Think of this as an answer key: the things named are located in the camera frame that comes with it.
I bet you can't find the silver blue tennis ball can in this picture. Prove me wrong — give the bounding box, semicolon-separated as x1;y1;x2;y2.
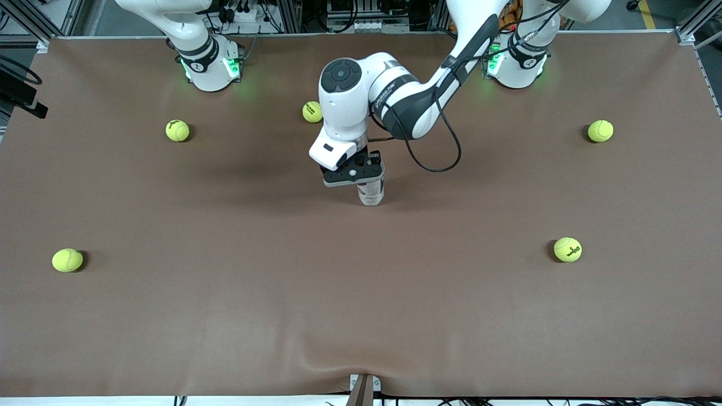
356;178;386;207

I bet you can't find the brown table mat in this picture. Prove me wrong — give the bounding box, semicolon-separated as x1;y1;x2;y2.
0;31;722;399

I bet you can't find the long white socket strip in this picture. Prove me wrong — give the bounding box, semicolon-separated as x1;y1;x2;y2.
326;17;411;33

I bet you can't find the white power strip with plugs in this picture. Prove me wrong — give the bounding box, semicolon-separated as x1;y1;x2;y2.
222;6;266;24

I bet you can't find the orange objects pile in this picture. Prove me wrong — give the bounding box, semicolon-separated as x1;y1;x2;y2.
496;0;522;30

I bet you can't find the brown tapered pole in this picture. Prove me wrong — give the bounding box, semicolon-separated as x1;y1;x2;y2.
345;374;375;406

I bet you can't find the aluminium frame strut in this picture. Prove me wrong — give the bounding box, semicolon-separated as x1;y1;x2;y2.
8;0;52;52
674;0;722;46

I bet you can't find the aluminium frame post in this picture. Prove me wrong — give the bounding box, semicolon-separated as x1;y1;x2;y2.
430;0;452;30
280;0;303;33

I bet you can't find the metal table clamp bracket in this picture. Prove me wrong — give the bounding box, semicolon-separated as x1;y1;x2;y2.
349;373;382;393

